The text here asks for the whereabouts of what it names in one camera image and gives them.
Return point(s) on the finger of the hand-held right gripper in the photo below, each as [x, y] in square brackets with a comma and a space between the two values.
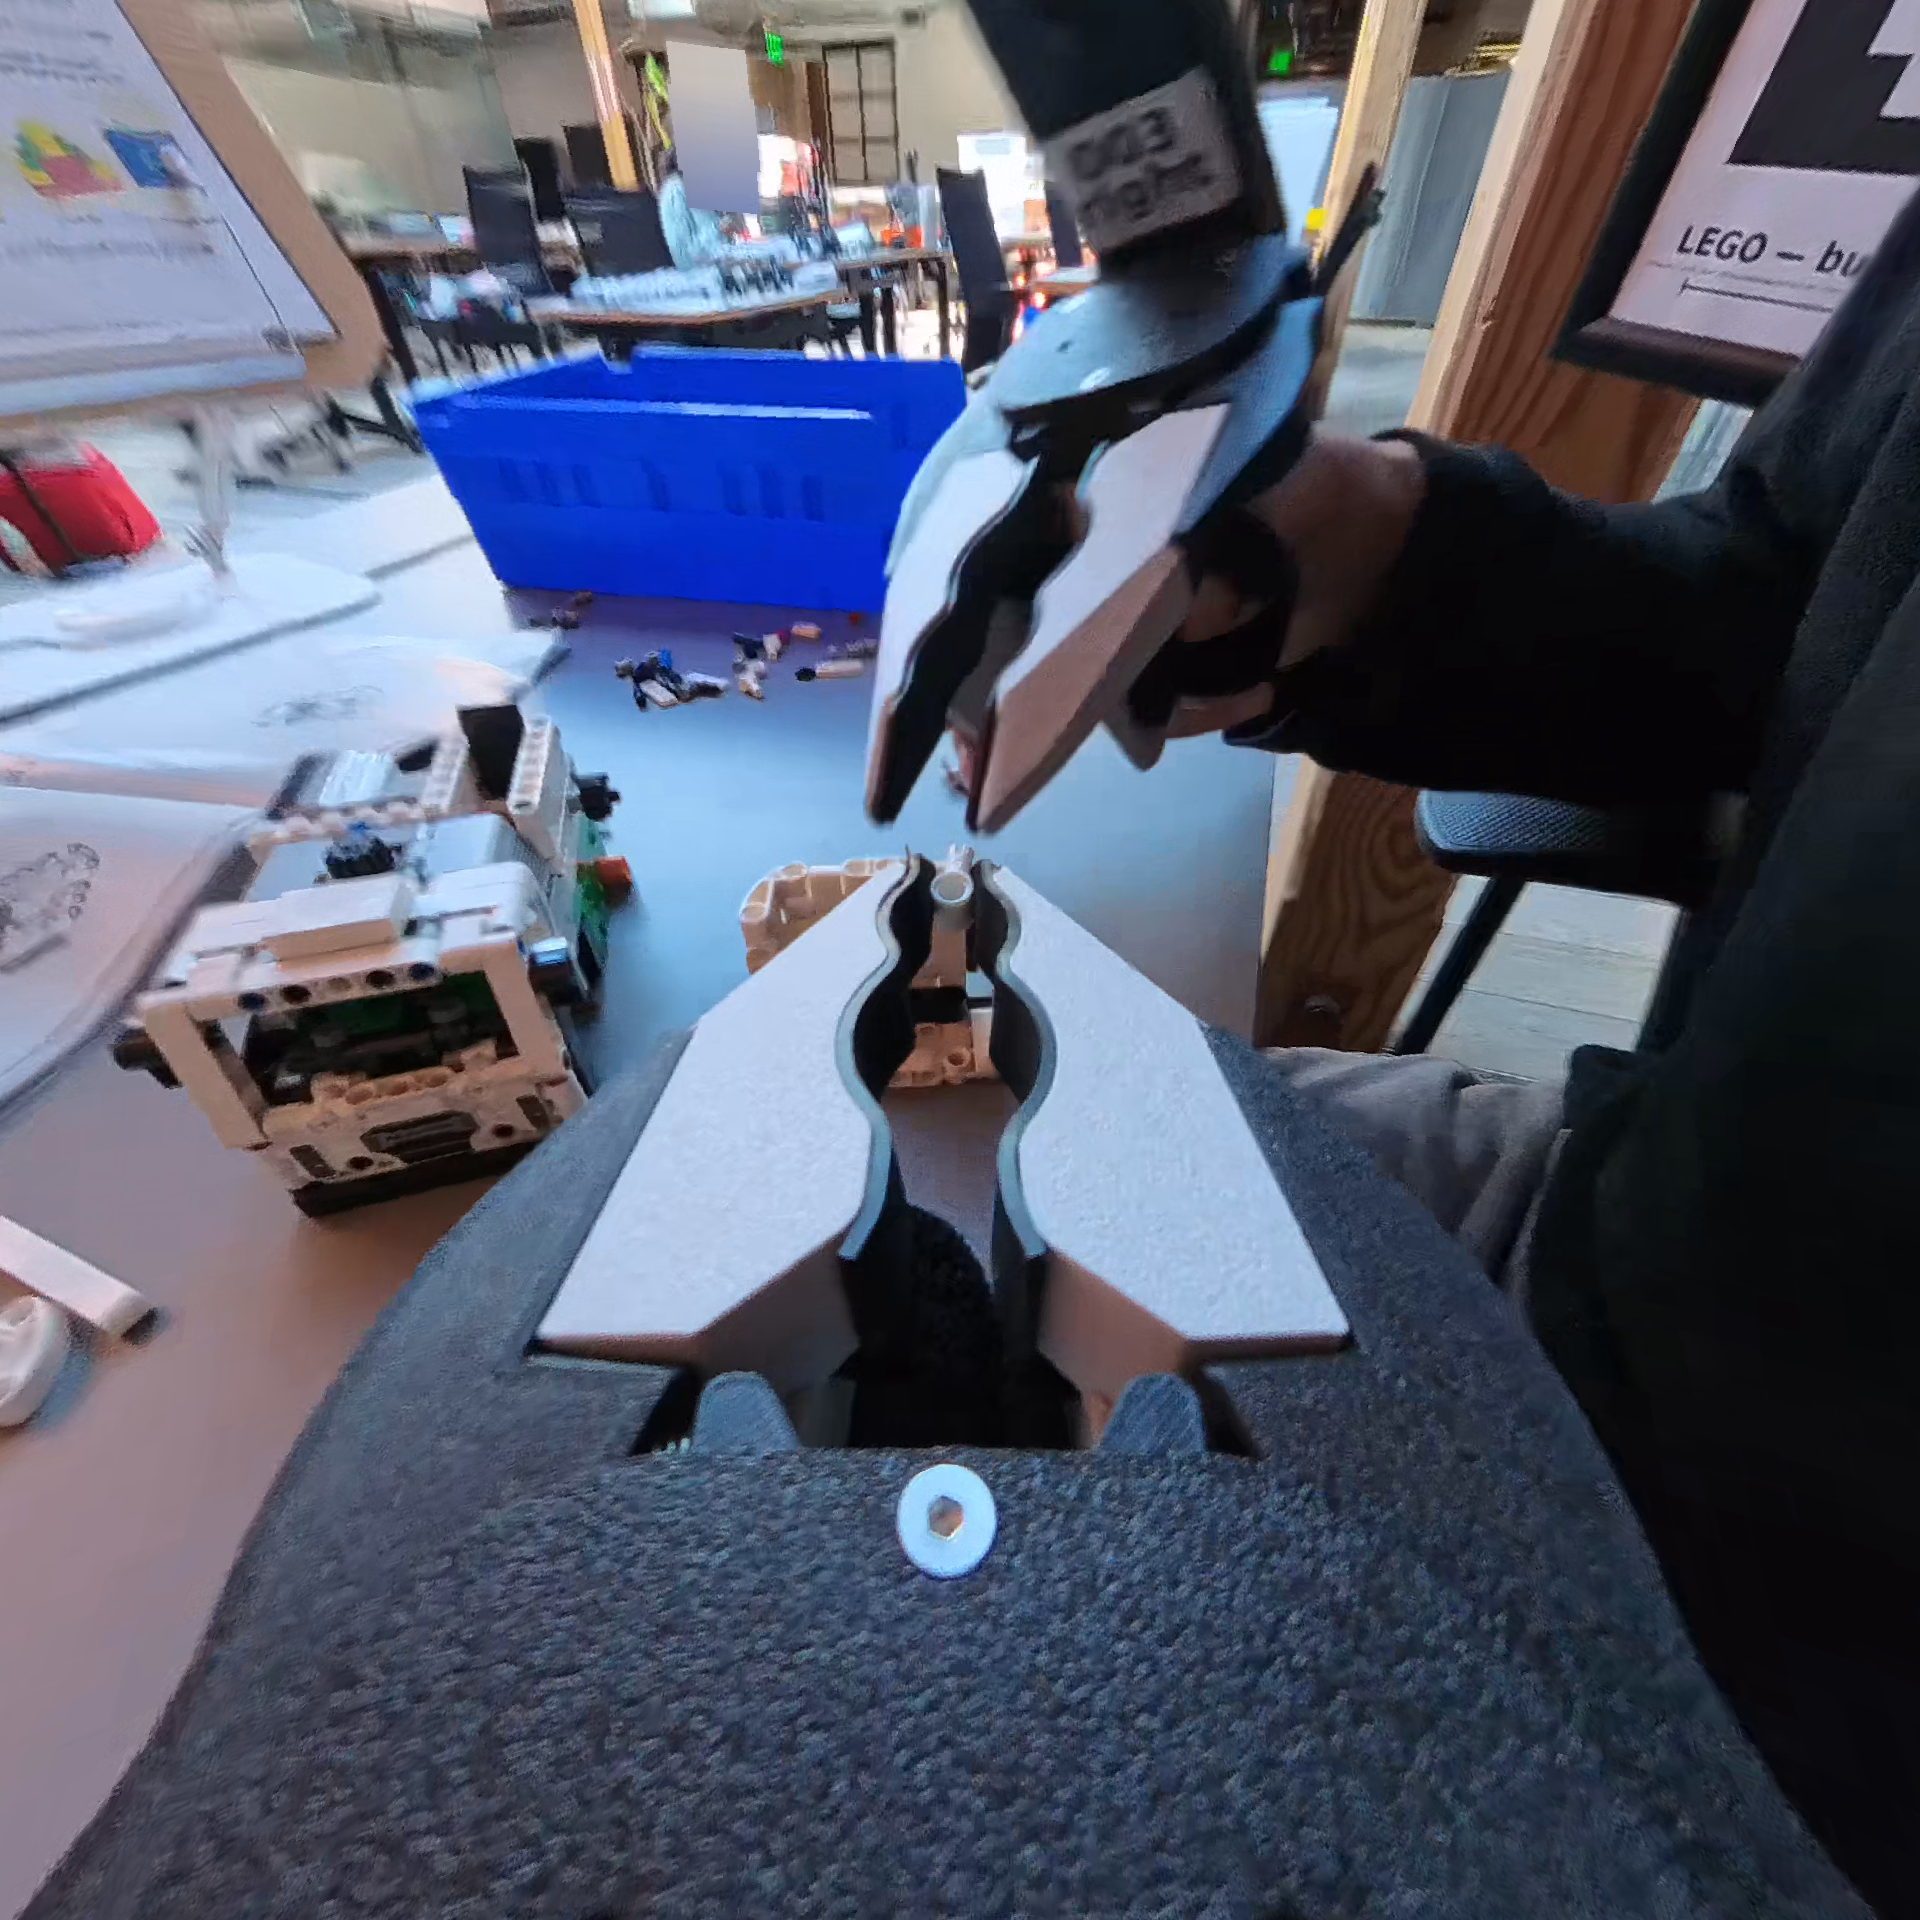
[917, 600]
[1109, 600]

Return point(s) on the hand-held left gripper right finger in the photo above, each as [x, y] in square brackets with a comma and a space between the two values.
[1170, 1170]

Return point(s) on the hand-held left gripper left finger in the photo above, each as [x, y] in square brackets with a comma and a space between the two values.
[720, 1170]

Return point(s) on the white lego beam assembly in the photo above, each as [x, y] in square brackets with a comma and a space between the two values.
[802, 907]

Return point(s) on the small white lego connector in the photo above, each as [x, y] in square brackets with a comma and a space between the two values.
[951, 892]

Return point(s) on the person's right forearm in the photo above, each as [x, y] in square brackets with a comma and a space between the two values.
[1576, 645]

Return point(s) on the pile of small lego parts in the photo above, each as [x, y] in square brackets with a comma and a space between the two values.
[720, 661]

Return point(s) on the white green lego truck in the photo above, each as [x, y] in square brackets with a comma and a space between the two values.
[389, 973]

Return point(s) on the white straight lego liftarm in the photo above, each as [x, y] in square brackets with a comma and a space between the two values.
[77, 1275]

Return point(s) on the white rounded lego liftarm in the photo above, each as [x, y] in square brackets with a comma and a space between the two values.
[31, 1358]

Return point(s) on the person's right hand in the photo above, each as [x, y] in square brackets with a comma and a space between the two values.
[1319, 539]

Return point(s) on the person's leg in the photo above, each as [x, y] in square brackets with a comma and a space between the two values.
[1424, 1140]

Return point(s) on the blue plastic bin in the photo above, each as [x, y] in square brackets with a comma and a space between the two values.
[676, 480]

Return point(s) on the background work desks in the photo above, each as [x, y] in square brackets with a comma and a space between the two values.
[676, 307]

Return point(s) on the black office chair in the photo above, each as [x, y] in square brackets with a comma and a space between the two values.
[1546, 840]

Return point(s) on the person's torso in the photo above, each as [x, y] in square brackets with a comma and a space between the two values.
[1769, 1200]

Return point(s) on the white stand base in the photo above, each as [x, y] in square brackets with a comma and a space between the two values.
[225, 592]

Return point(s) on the wooden clipboard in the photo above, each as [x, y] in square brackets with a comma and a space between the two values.
[301, 195]

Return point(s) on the red bag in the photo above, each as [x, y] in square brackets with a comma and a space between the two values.
[77, 509]

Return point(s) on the printed instruction sheet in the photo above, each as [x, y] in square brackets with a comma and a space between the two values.
[119, 225]

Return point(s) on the framed wall sign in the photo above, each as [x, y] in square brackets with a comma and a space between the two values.
[1769, 225]

